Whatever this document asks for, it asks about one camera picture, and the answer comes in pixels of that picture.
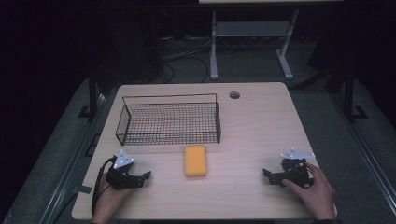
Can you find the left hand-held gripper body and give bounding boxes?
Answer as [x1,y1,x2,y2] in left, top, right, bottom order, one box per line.
[106,149,141,191]

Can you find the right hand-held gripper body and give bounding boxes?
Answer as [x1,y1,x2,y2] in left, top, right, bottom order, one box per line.
[279,148,316,189]

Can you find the yellow sponge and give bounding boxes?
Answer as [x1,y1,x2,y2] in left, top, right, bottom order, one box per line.
[184,145,207,178]

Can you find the black wire basket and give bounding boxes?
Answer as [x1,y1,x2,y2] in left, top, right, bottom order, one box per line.
[115,92,222,147]

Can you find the person's left hand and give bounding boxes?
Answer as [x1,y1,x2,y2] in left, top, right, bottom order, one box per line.
[91,173,137,223]

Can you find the person's right hand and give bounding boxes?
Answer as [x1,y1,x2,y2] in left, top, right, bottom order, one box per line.
[281,161,338,221]

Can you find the grey metal stand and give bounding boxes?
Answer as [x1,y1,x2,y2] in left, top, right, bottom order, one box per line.
[209,8,300,81]

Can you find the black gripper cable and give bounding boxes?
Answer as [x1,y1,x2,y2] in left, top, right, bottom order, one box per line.
[91,157,116,217]

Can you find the aluminium floor rail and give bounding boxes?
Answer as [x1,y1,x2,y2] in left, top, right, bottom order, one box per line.
[329,91,396,217]
[38,92,108,224]

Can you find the black stand post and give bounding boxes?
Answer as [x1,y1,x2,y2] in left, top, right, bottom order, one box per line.
[343,62,369,123]
[77,70,99,121]

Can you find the floor cables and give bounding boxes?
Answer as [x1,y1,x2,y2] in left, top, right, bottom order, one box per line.
[161,36,213,84]

